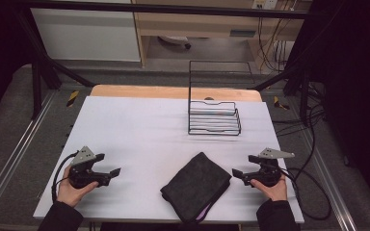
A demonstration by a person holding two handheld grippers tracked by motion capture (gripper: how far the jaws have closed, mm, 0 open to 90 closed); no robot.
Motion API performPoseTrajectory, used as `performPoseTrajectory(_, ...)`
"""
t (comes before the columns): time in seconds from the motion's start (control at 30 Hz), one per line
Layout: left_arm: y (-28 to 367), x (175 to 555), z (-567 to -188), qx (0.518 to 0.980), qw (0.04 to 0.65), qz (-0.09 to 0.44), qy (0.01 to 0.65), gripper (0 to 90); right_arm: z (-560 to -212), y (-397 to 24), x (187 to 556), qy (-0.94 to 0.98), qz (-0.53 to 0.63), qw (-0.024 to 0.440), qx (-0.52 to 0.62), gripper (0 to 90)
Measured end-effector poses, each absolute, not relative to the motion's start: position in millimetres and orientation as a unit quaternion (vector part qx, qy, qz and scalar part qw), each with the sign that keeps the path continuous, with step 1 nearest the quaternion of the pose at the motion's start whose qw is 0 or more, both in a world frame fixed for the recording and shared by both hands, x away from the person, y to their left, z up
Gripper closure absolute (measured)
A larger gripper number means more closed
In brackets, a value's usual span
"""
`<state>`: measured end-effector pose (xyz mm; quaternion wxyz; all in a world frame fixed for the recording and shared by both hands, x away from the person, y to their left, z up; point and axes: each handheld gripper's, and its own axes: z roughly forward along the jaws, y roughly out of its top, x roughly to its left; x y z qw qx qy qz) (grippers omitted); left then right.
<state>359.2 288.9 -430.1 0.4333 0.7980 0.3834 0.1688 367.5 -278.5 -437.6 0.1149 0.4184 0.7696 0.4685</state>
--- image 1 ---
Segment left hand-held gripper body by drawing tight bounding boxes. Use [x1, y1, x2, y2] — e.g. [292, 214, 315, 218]
[67, 145, 112, 190]

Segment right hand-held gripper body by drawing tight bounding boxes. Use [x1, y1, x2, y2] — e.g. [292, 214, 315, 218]
[242, 147, 296, 189]

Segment dark grey towel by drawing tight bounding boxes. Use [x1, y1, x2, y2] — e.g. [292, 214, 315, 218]
[159, 151, 233, 224]

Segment black wire rack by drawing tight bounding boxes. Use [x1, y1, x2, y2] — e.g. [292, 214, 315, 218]
[187, 60, 255, 137]

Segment person's right hand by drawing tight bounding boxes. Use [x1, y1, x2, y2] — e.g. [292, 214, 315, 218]
[250, 174, 289, 203]

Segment person's left hand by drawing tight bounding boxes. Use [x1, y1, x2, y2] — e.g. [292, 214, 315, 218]
[56, 165, 100, 209]

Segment white table cover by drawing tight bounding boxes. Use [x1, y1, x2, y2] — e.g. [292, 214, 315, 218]
[33, 95, 305, 225]

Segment yellow black tape marker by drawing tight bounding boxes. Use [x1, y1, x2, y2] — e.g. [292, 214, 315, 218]
[272, 95, 291, 112]
[66, 90, 81, 109]

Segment white cabinet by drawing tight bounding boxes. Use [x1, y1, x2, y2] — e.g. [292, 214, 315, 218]
[30, 8, 142, 63]

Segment dark curtain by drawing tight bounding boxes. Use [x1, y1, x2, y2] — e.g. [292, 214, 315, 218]
[0, 0, 34, 131]
[302, 0, 370, 210]

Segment chair base with caster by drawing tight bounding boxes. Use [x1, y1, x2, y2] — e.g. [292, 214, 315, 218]
[156, 35, 193, 51]

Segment wooden desk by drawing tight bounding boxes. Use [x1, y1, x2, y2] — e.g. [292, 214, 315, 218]
[131, 0, 313, 69]

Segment white power strip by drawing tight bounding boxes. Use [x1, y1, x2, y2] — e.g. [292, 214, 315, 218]
[251, 0, 279, 11]

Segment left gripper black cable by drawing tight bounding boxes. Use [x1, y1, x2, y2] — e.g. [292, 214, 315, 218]
[50, 150, 79, 203]

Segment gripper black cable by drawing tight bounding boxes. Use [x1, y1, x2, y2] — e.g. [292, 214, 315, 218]
[50, 150, 79, 203]
[280, 167, 333, 222]

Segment black floor cables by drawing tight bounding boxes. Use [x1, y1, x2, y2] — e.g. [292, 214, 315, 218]
[271, 80, 328, 181]

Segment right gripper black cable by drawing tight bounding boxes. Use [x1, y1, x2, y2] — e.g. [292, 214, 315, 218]
[280, 167, 333, 222]

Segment aluminium rail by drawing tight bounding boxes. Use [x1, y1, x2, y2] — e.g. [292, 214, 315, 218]
[298, 128, 358, 231]
[0, 90, 59, 219]

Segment hanging black cables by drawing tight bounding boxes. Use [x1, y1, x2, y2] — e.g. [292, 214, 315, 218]
[256, 9, 299, 73]

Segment black metal frame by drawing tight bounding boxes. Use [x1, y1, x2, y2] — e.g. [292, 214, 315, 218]
[12, 0, 335, 120]

